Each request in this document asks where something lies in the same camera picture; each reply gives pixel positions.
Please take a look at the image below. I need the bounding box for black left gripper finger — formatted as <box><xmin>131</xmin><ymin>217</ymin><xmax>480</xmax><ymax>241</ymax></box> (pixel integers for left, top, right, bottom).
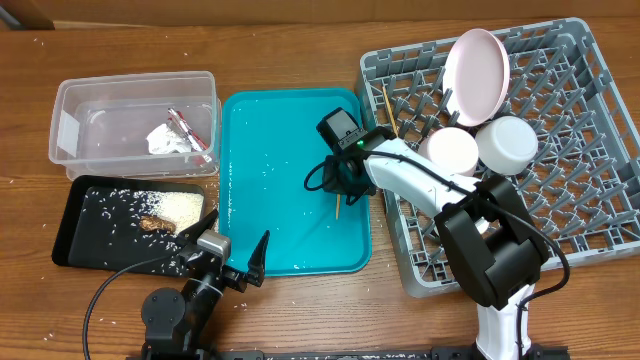
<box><xmin>176</xmin><ymin>209</ymin><xmax>219</xmax><ymax>246</ymax></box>
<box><xmin>247</xmin><ymin>230</ymin><xmax>270</xmax><ymax>287</ymax></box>

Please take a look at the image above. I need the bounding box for wooden chopstick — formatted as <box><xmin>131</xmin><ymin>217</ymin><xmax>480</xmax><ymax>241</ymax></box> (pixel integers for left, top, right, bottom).
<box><xmin>382</xmin><ymin>85</ymin><xmax>399</xmax><ymax>137</ymax></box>
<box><xmin>335</xmin><ymin>194</ymin><xmax>341</xmax><ymax>220</ymax></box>

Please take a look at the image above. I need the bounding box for white rice pile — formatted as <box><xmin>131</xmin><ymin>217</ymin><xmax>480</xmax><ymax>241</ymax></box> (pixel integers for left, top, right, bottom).
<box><xmin>134</xmin><ymin>191</ymin><xmax>204</xmax><ymax>233</ymax></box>

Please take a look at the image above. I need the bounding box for brown food scrap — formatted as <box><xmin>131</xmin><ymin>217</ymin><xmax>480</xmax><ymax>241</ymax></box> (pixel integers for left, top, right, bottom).
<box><xmin>139</xmin><ymin>215</ymin><xmax>176</xmax><ymax>234</ymax></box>

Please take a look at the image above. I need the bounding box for silver foil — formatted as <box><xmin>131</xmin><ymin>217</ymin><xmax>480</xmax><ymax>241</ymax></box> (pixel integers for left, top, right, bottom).
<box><xmin>146</xmin><ymin>124</ymin><xmax>192</xmax><ymax>155</ymax></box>

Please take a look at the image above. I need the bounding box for pink bowl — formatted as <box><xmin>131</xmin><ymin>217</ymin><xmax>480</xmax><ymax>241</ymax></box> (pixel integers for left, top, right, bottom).
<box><xmin>418</xmin><ymin>127</ymin><xmax>479</xmax><ymax>176</ymax></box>

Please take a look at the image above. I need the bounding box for red snack wrapper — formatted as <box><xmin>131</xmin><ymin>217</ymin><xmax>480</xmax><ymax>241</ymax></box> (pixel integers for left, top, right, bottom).
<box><xmin>168</xmin><ymin>107</ymin><xmax>213</xmax><ymax>167</ymax></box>

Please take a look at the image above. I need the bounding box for grey white bowl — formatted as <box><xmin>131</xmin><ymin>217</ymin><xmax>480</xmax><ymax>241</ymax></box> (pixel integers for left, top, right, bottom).
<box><xmin>475</xmin><ymin>116</ymin><xmax>538</xmax><ymax>175</ymax></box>

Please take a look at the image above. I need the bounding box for white round plate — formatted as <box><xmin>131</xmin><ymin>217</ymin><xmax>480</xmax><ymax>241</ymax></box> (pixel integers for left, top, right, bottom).
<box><xmin>442</xmin><ymin>28</ymin><xmax>510</xmax><ymax>127</ymax></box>

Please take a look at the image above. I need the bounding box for white paper cup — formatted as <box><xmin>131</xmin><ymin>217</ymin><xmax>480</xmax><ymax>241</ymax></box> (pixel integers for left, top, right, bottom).
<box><xmin>474</xmin><ymin>217</ymin><xmax>490</xmax><ymax>235</ymax></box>

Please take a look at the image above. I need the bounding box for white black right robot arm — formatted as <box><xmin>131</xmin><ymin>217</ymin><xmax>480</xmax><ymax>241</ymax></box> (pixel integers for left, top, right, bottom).
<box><xmin>316</xmin><ymin>107</ymin><xmax>549</xmax><ymax>359</ymax></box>

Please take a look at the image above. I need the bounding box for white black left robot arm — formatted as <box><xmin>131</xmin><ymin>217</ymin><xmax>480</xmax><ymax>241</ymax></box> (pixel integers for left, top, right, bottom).
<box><xmin>141</xmin><ymin>210</ymin><xmax>270</xmax><ymax>359</ymax></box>

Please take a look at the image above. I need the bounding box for black food waste tray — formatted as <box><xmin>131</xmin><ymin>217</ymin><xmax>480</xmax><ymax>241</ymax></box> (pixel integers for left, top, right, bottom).
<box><xmin>52</xmin><ymin>175</ymin><xmax>205</xmax><ymax>276</ymax></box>

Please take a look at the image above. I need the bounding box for clear plastic waste bin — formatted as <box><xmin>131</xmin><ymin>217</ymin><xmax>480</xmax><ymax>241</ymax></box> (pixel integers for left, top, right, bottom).
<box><xmin>49</xmin><ymin>71</ymin><xmax>221</xmax><ymax>180</ymax></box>

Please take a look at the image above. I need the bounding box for teal plastic tray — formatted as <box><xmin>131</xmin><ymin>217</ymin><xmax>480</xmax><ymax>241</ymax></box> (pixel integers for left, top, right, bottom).
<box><xmin>218</xmin><ymin>88</ymin><xmax>372</xmax><ymax>277</ymax></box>

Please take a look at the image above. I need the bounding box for grey plastic dish rack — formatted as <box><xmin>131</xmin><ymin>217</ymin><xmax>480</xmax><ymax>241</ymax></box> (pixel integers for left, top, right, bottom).
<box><xmin>357</xmin><ymin>18</ymin><xmax>639</xmax><ymax>270</ymax></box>

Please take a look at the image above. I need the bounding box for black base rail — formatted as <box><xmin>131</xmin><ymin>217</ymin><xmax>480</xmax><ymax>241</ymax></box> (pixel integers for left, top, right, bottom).
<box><xmin>214</xmin><ymin>342</ymin><xmax>571</xmax><ymax>360</ymax></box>

